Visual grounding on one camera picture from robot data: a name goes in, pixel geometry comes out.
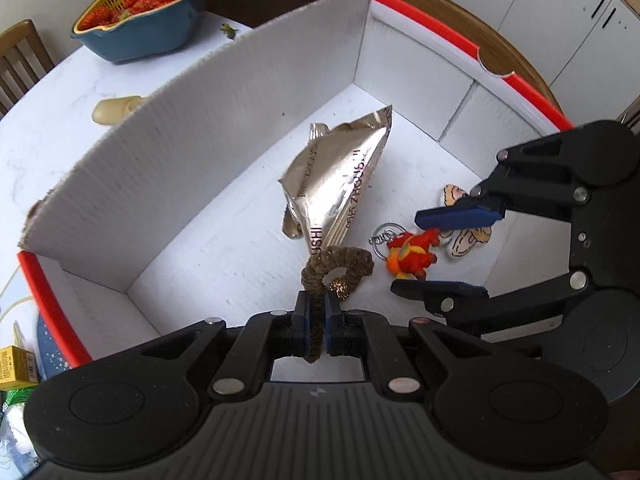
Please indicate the white plastic bag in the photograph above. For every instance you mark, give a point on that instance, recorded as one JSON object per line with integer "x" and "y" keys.
{"x": 15, "y": 435}

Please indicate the cream beige lump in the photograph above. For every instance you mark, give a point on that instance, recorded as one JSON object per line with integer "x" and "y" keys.
{"x": 117, "y": 109}

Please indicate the beige cartoon figure sticker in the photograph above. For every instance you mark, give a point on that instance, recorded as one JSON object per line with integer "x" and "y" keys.
{"x": 467, "y": 246}

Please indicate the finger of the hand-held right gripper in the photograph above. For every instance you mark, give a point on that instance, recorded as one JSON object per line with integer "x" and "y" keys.
{"x": 457, "y": 218}
{"x": 440, "y": 291}

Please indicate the white cardboard box red edges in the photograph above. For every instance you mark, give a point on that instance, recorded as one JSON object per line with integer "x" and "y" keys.
{"x": 200, "y": 160}

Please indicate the pile of strawberries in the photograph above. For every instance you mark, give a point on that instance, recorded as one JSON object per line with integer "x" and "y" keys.
{"x": 135, "y": 2}

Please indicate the yellow carton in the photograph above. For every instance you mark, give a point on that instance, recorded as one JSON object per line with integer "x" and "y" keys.
{"x": 17, "y": 367}

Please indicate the yellow and blue strainer basket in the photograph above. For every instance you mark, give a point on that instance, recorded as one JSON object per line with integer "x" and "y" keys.
{"x": 145, "y": 40}

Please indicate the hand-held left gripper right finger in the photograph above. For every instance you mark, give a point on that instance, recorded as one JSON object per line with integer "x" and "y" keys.
{"x": 331, "y": 327}

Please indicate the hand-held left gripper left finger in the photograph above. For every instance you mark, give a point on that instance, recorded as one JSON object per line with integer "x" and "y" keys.
{"x": 301, "y": 327}

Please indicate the wooden slat-back chair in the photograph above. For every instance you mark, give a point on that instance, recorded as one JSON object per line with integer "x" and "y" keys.
{"x": 22, "y": 60}

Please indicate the small green scrap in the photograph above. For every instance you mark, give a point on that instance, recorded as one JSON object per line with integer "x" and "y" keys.
{"x": 229, "y": 31}

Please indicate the silver foil snack bag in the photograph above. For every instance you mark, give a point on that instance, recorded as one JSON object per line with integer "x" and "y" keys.
{"x": 340, "y": 175}

